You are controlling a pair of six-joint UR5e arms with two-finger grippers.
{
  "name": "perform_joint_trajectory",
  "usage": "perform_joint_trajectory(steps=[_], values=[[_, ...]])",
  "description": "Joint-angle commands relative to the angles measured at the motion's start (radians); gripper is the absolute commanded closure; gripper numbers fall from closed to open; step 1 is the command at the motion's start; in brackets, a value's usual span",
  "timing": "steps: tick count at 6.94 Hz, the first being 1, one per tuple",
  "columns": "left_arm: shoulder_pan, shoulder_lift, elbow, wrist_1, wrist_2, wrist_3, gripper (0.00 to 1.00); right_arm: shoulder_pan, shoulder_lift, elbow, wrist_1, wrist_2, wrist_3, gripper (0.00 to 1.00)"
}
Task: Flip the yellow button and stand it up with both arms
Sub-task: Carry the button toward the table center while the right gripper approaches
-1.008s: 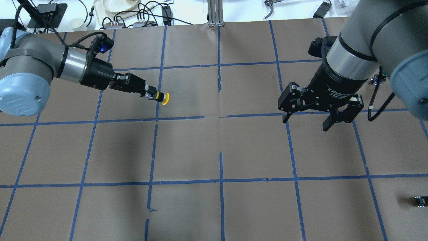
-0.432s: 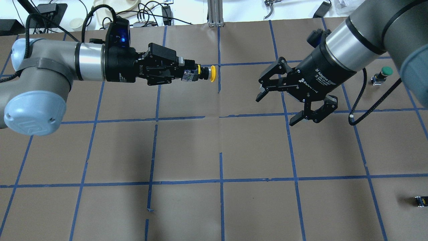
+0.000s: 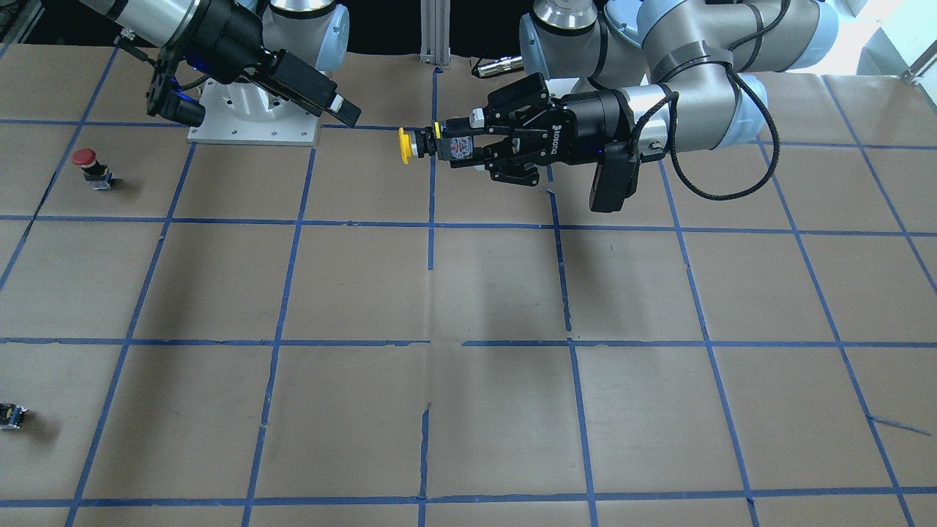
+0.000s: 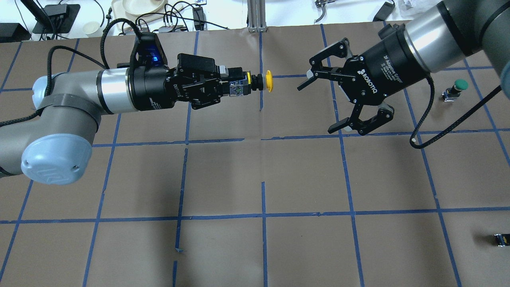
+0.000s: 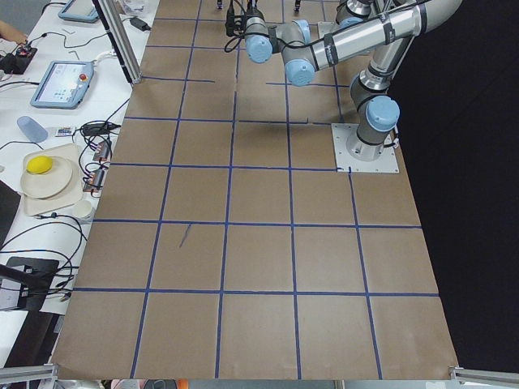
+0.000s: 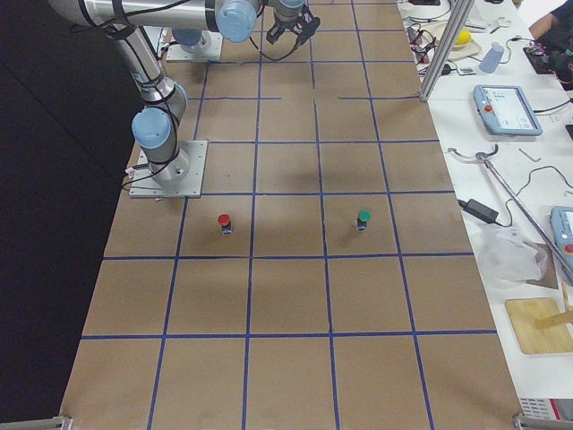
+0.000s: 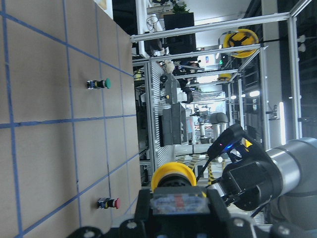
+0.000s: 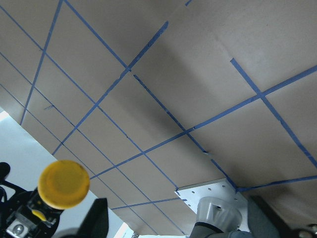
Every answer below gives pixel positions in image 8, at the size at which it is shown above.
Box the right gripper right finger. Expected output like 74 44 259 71
248 195 298 238

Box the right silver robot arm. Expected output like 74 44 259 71
76 196 314 238

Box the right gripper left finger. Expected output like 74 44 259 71
79 198 109 238

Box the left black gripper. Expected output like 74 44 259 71
0 162 62 238

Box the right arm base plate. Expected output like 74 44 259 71
175 178 249 233

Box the yellow push button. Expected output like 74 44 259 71
31 160 90 223

